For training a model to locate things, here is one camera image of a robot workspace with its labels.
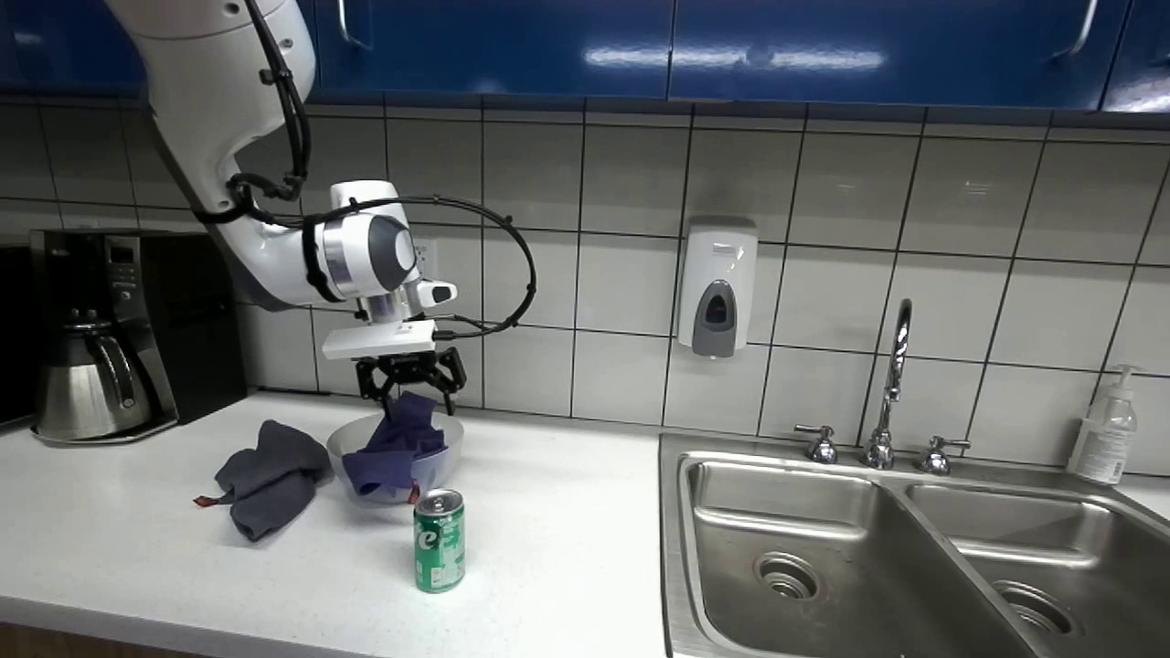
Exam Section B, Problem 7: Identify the blue wall cabinet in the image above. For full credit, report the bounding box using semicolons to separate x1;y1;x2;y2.
0;0;1170;121

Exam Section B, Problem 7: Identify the clear soap bottle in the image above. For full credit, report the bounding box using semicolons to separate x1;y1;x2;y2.
1066;360;1144;489

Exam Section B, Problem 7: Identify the black coffee maker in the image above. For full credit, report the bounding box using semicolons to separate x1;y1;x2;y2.
26;225;247;448

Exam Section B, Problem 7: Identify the chrome gooseneck faucet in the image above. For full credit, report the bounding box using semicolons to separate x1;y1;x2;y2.
859;297;916;471

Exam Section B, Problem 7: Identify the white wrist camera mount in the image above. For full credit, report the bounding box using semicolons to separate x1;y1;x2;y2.
318;318;442;365

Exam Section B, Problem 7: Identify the white wall soap dispenser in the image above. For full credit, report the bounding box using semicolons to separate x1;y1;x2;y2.
675;215;761;360

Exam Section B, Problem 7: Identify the dark blue towel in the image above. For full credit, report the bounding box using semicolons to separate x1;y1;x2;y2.
338;386;454;502

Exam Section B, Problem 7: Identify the stainless steel double sink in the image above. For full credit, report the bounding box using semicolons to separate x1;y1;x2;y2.
655;431;1170;658

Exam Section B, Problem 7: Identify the green soda can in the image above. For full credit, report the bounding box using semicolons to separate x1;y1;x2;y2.
410;485;471;595

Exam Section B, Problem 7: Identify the translucent white bowl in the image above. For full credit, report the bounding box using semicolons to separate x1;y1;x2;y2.
320;408;471;502

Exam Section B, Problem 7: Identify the chrome faucet handle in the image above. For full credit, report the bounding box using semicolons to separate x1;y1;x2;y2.
915;431;972;477
789;420;843;466

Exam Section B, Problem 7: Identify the grey-blue towel with red tag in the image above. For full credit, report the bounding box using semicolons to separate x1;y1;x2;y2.
189;416;337;549

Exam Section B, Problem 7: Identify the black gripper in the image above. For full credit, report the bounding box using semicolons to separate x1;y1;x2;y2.
354;342;471;416

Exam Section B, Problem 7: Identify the stainless steel coffee carafe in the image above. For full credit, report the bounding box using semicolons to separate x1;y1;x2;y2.
28;318;156;447

